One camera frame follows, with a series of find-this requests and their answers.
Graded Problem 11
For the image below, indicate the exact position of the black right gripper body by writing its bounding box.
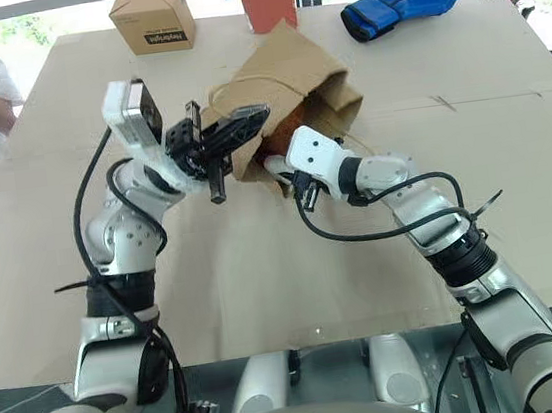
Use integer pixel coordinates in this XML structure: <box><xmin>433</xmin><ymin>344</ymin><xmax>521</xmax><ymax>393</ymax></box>
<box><xmin>291</xmin><ymin>165</ymin><xmax>331</xmax><ymax>215</ymax></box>

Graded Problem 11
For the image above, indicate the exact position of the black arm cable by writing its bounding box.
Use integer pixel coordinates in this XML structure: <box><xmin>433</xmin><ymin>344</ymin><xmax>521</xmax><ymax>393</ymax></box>
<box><xmin>62</xmin><ymin>123</ymin><xmax>191</xmax><ymax>413</ymax></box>
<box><xmin>293</xmin><ymin>166</ymin><xmax>473</xmax><ymax>254</ymax></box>

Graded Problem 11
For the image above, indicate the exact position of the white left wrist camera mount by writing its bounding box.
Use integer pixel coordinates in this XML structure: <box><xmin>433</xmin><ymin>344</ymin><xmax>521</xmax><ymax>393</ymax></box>
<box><xmin>98</xmin><ymin>71</ymin><xmax>205</xmax><ymax>207</ymax></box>

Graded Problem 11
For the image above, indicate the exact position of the silver rounded robot leg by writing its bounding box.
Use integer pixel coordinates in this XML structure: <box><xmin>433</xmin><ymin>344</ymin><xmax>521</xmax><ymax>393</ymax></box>
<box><xmin>223</xmin><ymin>349</ymin><xmax>296</xmax><ymax>413</ymax></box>
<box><xmin>366</xmin><ymin>329</ymin><xmax>433</xmax><ymax>413</ymax></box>

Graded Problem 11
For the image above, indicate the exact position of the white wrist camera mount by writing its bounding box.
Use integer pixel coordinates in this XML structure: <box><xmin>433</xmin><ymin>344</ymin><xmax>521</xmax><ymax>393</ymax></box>
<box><xmin>260</xmin><ymin>120</ymin><xmax>357</xmax><ymax>204</ymax></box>
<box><xmin>98</xmin><ymin>71</ymin><xmax>205</xmax><ymax>207</ymax></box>

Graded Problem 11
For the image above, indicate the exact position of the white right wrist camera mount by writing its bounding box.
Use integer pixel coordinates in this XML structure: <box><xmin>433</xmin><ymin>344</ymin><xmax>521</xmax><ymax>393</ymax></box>
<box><xmin>260</xmin><ymin>120</ymin><xmax>357</xmax><ymax>204</ymax></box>

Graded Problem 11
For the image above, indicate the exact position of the black cable tie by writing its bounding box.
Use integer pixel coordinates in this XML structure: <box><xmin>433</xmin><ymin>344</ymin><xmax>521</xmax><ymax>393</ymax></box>
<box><xmin>52</xmin><ymin>272</ymin><xmax>111</xmax><ymax>295</ymax></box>
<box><xmin>463</xmin><ymin>190</ymin><xmax>509</xmax><ymax>227</ymax></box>

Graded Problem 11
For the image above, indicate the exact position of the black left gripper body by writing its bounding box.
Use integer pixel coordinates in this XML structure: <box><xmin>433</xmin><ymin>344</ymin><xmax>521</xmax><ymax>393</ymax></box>
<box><xmin>158</xmin><ymin>98</ymin><xmax>231</xmax><ymax>211</ymax></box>

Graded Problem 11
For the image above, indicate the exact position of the brown paper bag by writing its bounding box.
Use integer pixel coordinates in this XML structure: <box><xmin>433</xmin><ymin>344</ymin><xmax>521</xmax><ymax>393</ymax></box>
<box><xmin>200</xmin><ymin>9</ymin><xmax>376</xmax><ymax>207</ymax></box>

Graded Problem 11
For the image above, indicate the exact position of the thin black cable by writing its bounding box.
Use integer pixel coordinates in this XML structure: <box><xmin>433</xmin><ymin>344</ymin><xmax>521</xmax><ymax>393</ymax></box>
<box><xmin>424</xmin><ymin>332</ymin><xmax>480</xmax><ymax>413</ymax></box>

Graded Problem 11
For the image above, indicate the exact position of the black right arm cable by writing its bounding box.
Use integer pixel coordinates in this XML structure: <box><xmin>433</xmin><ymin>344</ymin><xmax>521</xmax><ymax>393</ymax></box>
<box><xmin>293</xmin><ymin>166</ymin><xmax>473</xmax><ymax>254</ymax></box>

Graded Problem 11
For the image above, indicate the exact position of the orange plush toy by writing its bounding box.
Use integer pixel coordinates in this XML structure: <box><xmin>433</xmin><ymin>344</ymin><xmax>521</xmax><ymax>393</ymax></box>
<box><xmin>262</xmin><ymin>103</ymin><xmax>315</xmax><ymax>159</ymax></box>

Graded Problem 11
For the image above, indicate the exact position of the brown cardboard table cover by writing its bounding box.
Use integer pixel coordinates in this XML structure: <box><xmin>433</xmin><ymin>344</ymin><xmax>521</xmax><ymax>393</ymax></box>
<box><xmin>0</xmin><ymin>0</ymin><xmax>552</xmax><ymax>391</ymax></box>

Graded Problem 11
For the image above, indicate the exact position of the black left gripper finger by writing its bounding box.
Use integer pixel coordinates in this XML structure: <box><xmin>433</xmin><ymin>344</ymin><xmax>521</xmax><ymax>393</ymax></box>
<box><xmin>213</xmin><ymin>101</ymin><xmax>274</xmax><ymax>135</ymax></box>
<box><xmin>202</xmin><ymin>123</ymin><xmax>268</xmax><ymax>169</ymax></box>

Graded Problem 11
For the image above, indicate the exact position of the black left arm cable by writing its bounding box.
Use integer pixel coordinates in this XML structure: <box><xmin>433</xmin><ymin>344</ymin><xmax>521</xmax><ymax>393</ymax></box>
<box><xmin>62</xmin><ymin>123</ymin><xmax>191</xmax><ymax>413</ymax></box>

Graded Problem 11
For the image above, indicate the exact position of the small brown cardboard box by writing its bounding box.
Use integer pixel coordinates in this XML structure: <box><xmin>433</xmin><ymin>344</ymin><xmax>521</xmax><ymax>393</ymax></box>
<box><xmin>106</xmin><ymin>0</ymin><xmax>201</xmax><ymax>60</ymax></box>

